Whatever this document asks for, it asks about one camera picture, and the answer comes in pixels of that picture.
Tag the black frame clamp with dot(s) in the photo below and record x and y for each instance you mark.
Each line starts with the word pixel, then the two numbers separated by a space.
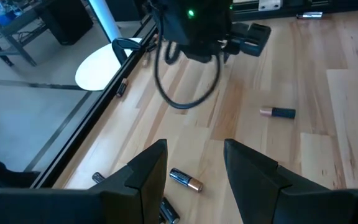
pixel 118 46

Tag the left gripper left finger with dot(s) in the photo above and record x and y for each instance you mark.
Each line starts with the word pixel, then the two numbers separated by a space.
pixel 73 205

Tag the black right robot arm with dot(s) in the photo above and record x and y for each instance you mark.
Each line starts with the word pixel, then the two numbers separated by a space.
pixel 191 25

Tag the black floor cabinet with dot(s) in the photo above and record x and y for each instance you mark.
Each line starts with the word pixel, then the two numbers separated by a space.
pixel 70 21

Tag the white round table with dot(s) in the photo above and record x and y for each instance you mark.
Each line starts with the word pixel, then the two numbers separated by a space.
pixel 98 71

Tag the silver frame bracket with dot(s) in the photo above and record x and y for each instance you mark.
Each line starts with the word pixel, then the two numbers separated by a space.
pixel 269 4

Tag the grey metal table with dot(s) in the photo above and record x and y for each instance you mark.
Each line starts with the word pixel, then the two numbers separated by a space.
pixel 28 56

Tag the white floor post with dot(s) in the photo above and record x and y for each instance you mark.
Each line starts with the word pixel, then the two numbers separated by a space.
pixel 104 18

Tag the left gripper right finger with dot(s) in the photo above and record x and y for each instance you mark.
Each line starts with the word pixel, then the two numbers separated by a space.
pixel 291 205

